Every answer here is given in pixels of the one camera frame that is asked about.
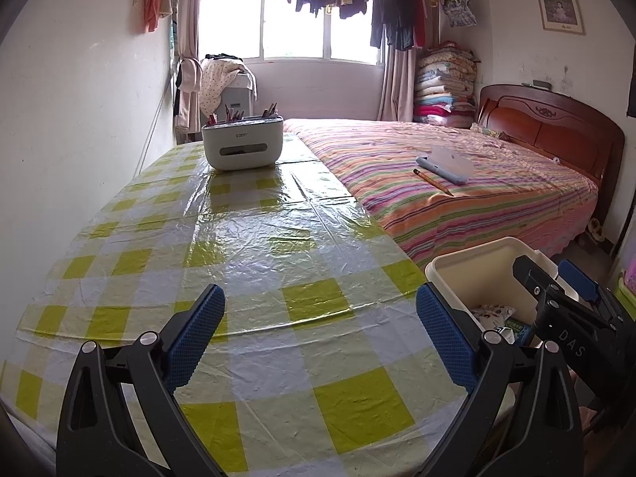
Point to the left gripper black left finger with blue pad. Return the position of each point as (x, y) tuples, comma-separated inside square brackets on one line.
[(96, 435)]

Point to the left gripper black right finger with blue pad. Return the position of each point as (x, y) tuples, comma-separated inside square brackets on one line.
[(520, 417)]

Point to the cream plastic trash bin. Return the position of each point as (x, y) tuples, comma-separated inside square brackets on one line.
[(483, 276)]

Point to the crumpled printed plastic wrapper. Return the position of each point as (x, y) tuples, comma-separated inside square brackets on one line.
[(493, 317)]

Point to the striped pink bed cover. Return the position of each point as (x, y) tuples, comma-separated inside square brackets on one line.
[(436, 190)]

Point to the red wooden headboard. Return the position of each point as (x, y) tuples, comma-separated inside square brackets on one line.
[(555, 125)]

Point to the yellow pencil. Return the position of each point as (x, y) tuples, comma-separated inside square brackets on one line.
[(432, 182)]

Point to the yellow white checked tablecloth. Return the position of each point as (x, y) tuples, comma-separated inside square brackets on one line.
[(320, 366)]

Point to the stack of folded quilts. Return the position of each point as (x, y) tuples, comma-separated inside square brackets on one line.
[(444, 87)]

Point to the pink curtain right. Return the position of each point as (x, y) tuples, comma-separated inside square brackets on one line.
[(397, 95)]

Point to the pink curtain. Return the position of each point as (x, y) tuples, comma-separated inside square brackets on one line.
[(397, 95), (187, 28)]

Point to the white desk organizer box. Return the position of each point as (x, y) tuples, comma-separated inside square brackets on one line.
[(252, 142)]

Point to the grey cabinet with clothes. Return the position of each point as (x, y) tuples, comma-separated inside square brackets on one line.
[(200, 86)]

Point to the pink curtain left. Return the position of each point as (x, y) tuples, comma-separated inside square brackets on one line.
[(187, 28)]

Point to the framed picture on wall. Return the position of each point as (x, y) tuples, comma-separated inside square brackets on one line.
[(562, 16)]

